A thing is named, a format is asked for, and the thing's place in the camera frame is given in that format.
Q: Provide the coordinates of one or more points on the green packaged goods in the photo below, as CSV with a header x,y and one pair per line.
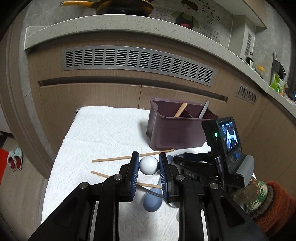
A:
x,y
278,84

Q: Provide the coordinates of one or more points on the pair of slippers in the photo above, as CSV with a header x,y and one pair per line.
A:
x,y
15,159

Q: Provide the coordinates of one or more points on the wooden spoon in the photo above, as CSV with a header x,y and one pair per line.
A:
x,y
181,109

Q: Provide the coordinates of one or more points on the dark sauce bottle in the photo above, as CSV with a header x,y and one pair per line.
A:
x,y
249,59

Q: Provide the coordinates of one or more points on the grey stone countertop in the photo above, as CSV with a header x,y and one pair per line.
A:
x,y
36,35

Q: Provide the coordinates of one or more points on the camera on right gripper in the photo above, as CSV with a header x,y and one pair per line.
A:
x,y
222,136

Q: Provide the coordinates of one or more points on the white ball-end stirrer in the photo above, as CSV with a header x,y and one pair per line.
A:
x,y
149,165

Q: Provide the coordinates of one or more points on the yellow lid jar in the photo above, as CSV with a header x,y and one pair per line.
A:
x,y
260,70

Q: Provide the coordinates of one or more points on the metal spoon smiley handle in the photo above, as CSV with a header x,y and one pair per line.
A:
x,y
150,192

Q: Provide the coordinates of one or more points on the long grey vent grille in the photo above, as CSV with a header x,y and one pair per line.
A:
x,y
136,59

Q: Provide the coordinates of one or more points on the camouflage gloved right hand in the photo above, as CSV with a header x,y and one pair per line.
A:
x,y
255,198

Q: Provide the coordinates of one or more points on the cartoon couple wall sticker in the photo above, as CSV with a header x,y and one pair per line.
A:
x,y
188,14

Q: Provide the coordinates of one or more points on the small grey vent grille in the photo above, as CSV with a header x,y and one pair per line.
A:
x,y
246,94

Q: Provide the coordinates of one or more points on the red floor mat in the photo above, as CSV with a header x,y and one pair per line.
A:
x,y
3,162

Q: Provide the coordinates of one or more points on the yellow frying pan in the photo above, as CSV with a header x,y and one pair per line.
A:
x,y
111,7

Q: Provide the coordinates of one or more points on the orange sleeve right forearm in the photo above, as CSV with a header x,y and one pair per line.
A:
x,y
277,211

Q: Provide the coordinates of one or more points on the purple utensil holder box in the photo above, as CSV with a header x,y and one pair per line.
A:
x,y
165,131

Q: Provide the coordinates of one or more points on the white textured table cloth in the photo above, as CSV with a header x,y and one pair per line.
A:
x,y
80,205

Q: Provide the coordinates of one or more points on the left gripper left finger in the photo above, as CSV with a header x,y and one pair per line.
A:
x,y
128,185

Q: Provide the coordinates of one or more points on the wooden chopstick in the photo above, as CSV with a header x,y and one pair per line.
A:
x,y
141,184
128,157

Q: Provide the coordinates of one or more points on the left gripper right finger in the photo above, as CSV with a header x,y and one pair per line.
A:
x,y
168,173

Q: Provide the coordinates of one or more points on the dark translucent plastic spoon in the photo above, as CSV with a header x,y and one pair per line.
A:
x,y
204,109

